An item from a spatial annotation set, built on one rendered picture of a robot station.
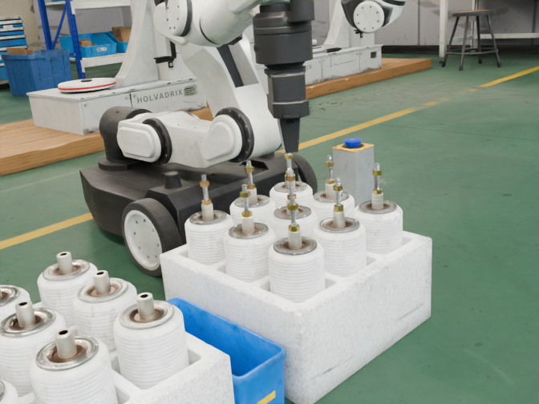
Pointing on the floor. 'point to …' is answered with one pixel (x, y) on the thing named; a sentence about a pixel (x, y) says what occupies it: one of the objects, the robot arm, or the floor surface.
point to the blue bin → (240, 354)
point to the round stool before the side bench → (477, 36)
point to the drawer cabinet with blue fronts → (10, 24)
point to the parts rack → (77, 30)
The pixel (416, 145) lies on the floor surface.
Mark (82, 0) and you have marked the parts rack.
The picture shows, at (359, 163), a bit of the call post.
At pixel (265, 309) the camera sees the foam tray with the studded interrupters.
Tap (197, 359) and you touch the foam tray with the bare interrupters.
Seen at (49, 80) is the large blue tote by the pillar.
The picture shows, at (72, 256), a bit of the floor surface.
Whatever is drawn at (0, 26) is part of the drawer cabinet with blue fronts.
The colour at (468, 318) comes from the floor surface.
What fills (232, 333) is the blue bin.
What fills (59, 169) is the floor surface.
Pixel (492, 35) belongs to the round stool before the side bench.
